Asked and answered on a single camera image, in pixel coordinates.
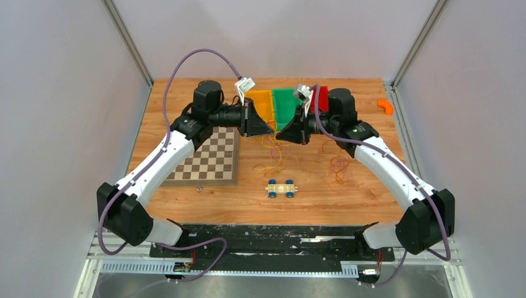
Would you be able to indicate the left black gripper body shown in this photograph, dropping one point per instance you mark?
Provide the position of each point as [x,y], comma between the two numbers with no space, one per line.
[244,117]

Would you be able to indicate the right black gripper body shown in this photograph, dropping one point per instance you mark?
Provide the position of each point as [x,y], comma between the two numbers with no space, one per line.
[306,129]

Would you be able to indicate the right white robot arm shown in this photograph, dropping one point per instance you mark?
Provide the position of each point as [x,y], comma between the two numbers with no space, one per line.
[429,214]

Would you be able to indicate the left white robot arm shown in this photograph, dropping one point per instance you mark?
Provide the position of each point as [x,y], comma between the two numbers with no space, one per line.
[122,206]

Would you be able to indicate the yellow plastic bin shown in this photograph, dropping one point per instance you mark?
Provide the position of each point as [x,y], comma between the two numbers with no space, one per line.
[264,103]

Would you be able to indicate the green plastic bin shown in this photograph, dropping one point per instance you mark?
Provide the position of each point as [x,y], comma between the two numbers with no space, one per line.
[285,104]

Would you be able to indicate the red plastic bin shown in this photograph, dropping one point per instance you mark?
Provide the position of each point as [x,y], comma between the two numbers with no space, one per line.
[323,105]

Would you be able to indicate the wooden chessboard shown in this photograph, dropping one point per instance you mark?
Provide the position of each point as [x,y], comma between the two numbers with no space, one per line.
[215,163]

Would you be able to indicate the wooden toy car blue wheels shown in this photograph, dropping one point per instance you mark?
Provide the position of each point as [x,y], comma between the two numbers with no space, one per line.
[274,189]

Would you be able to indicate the orange curved plastic piece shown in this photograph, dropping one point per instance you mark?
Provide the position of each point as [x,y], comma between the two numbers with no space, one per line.
[386,106]

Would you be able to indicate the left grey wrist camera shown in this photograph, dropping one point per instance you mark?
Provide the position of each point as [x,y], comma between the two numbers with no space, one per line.
[242,86]

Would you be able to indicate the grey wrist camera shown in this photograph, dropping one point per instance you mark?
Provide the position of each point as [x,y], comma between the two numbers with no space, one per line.
[305,94]
[242,86]

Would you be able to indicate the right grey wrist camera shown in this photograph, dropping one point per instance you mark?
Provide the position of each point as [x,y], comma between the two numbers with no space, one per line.
[305,94]

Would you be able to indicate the right aluminium frame post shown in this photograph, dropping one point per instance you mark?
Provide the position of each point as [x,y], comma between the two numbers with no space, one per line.
[421,38]

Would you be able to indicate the aluminium frame post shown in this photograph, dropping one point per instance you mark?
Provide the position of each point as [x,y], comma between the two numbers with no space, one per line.
[421,38]
[126,37]

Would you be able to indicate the slotted grey cable duct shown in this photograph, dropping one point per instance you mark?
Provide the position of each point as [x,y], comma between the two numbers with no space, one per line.
[173,268]

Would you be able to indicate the left aluminium frame post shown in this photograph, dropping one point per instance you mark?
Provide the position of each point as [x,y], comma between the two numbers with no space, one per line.
[126,37]

